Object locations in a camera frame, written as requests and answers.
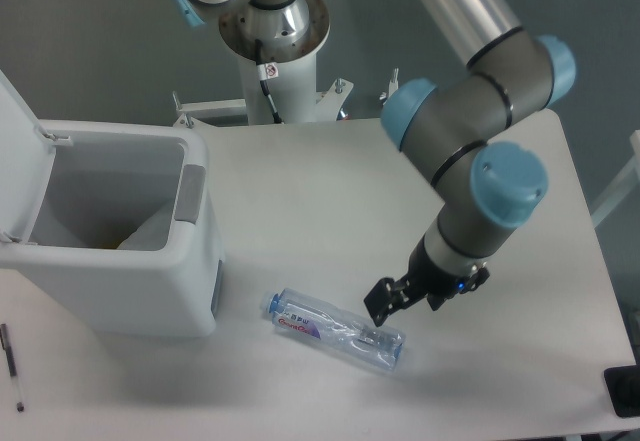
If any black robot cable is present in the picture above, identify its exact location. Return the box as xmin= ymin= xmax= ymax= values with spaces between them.
xmin=253 ymin=38 xmax=286 ymax=126

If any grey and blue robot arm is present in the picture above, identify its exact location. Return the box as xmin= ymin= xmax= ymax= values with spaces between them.
xmin=175 ymin=0 xmax=576 ymax=325

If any white frame at right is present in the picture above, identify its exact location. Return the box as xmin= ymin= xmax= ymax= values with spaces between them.
xmin=591 ymin=130 xmax=639 ymax=228

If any black device at table edge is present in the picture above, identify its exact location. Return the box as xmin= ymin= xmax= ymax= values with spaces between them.
xmin=603 ymin=365 xmax=639 ymax=418

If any black pen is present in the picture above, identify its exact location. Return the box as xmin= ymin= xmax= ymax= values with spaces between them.
xmin=1 ymin=323 xmax=25 ymax=413

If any white table clamp bracket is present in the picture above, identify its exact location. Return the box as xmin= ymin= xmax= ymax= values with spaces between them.
xmin=379 ymin=67 xmax=399 ymax=106

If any white paper carton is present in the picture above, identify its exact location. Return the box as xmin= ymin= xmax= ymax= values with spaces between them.
xmin=118 ymin=204 xmax=173 ymax=251

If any clear plastic water bottle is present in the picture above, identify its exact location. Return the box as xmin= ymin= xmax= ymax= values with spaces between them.
xmin=260 ymin=288 xmax=406 ymax=371

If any white open trash can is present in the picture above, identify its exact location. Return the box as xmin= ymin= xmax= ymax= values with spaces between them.
xmin=1 ymin=79 xmax=224 ymax=337

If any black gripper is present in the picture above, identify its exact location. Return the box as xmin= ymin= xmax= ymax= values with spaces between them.
xmin=364 ymin=238 xmax=490 ymax=326

